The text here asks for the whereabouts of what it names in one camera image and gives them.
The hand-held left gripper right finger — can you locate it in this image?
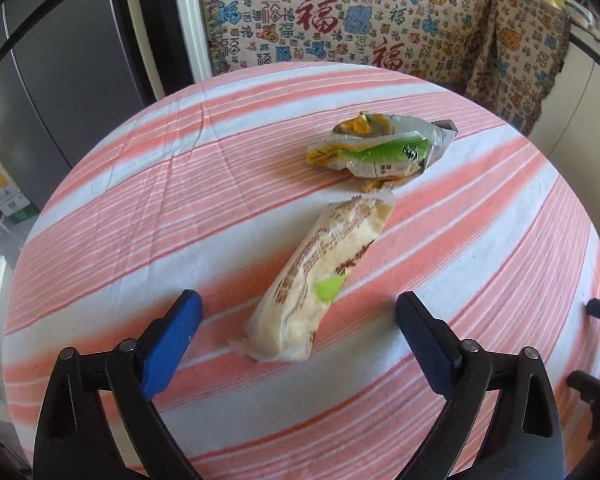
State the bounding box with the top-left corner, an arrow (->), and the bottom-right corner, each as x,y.
396,291 -> 567,480

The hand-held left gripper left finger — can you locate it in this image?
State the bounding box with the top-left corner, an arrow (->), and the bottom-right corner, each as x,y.
34,289 -> 203,480

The cream bread packet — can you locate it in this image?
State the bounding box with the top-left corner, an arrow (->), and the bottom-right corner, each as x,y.
228,194 -> 397,363

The pink striped tablecloth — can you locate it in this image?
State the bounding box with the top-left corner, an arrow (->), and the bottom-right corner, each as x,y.
2,61 -> 600,480

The white base cabinet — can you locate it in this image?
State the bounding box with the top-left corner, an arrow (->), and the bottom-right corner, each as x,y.
530,35 -> 600,241

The green yellow snack packet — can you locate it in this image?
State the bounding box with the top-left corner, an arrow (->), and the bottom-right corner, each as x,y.
306,111 -> 458,192

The yellow green cardboard box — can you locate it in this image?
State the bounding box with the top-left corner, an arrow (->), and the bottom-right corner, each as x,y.
0,150 -> 40,225

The black countertop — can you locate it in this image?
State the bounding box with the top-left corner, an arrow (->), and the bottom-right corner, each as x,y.
570,25 -> 600,66

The printed blanket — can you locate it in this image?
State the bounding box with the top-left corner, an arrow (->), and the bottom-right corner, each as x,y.
465,0 -> 572,136
196,0 -> 496,96

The grey refrigerator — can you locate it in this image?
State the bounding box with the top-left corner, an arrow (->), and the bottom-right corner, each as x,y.
0,0 -> 181,211

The white printed paper bowl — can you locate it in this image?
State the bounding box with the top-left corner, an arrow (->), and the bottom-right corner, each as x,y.
565,0 -> 598,26

